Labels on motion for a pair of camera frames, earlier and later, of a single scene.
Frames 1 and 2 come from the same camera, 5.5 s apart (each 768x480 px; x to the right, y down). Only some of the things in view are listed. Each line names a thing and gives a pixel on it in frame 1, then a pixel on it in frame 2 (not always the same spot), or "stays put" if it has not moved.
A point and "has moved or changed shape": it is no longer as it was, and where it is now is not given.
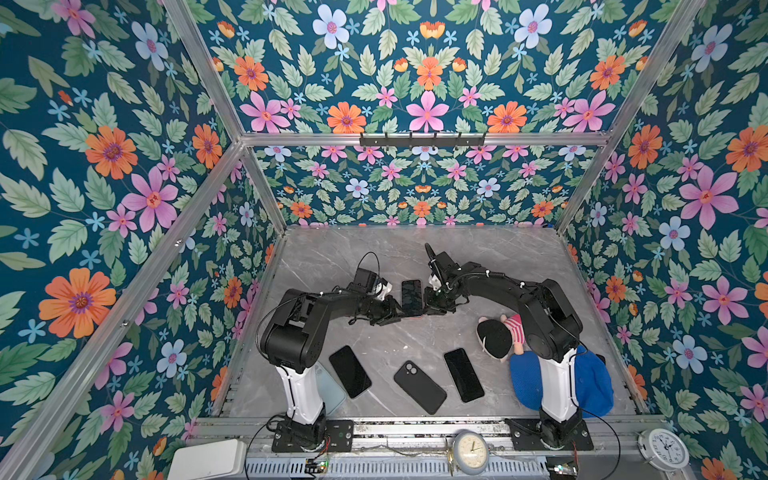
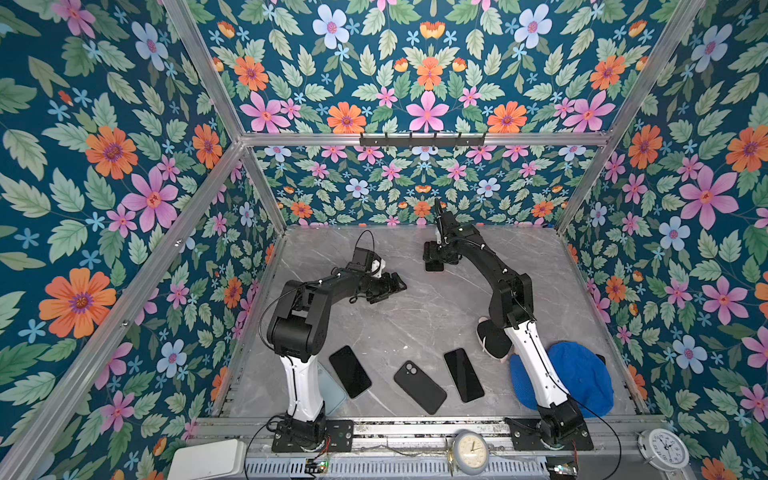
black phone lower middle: [420, 387] stays put
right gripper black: [429, 305] to [429, 252]
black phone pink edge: [411, 291] has moved or changed shape
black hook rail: [422, 142] stays put
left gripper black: [389, 314] to [386, 288]
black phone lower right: [464, 375] stays put
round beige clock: [471, 452] stays put
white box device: [209, 460] stays put
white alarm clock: [662, 450] stays put
